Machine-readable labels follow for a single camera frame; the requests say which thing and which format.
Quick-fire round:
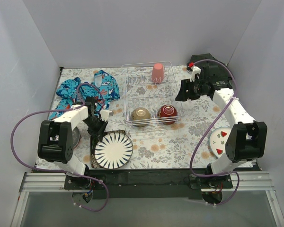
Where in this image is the black round plate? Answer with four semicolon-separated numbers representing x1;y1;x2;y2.
72;127;81;148

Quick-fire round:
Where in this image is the red bowl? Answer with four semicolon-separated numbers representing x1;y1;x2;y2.
157;105;178;125

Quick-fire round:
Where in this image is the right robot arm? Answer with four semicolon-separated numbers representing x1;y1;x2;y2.
175;58;267;188

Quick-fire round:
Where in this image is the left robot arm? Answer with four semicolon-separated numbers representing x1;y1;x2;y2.
37;97;111;189

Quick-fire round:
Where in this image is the dark green shirt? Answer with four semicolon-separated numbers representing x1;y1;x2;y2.
186;53;226;70

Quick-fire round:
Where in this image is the dark square plate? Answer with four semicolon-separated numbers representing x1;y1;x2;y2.
89;129;131;169

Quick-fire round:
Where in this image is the blue striped white plate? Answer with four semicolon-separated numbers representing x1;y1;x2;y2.
94;132;134;169

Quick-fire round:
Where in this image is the pink plastic cup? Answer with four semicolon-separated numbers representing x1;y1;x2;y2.
151;63;164;84

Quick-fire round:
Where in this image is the blue patterned cloth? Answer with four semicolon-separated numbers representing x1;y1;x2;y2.
56;70;120;116

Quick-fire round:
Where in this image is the beige ceramic bowl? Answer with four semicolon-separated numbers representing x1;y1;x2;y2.
131;107;151;127

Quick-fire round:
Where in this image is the watermelon pattern plate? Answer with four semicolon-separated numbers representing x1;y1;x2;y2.
209;127;231;158

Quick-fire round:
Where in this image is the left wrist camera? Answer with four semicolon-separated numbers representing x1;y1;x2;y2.
100;109;114;121

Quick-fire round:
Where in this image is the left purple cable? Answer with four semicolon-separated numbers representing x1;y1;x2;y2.
10;82;109;212

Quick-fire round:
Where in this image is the white wire dish rack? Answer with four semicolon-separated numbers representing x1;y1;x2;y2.
121;61;184;127

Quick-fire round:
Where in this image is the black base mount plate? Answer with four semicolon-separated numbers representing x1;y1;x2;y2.
64;168;233;200

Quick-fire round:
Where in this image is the aluminium frame rail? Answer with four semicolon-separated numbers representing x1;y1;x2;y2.
11;169;284;227

